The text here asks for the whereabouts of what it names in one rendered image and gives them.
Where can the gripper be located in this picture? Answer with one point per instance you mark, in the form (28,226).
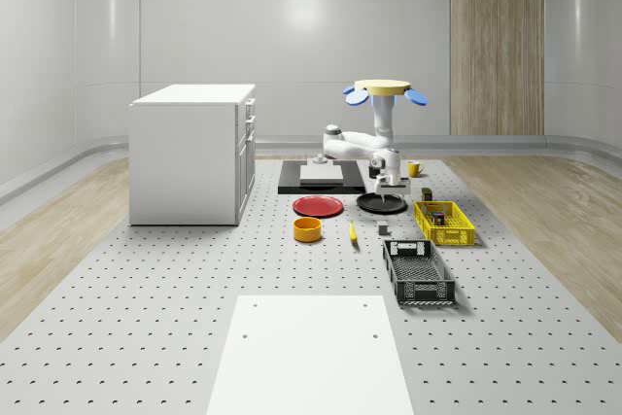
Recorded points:
(396,186)

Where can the puzzle cube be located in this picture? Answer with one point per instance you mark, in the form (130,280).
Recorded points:
(437,218)

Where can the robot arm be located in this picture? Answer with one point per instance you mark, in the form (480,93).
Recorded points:
(383,118)

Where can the yellow mug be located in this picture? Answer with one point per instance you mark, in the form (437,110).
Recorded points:
(414,169)

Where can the black plate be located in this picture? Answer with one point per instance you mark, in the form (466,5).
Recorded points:
(371,205)

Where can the flat-sided can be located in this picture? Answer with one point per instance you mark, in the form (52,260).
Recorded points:
(426,195)

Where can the grey cube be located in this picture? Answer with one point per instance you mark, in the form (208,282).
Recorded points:
(384,228)

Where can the banana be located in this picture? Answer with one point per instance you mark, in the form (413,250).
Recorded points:
(352,232)

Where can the yellow basket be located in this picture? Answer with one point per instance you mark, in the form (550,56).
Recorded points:
(452,235)

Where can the red plate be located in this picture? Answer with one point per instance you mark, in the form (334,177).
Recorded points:
(318,206)

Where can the dark grey basket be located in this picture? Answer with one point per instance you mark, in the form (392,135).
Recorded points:
(418,269)

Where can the yellow bowl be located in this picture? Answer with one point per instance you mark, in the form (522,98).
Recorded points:
(307,230)

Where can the black stove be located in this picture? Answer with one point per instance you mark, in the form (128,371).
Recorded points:
(291,177)

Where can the white board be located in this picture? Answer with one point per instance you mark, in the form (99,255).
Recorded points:
(311,356)

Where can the white cabinet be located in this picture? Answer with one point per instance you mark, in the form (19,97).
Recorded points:
(184,167)

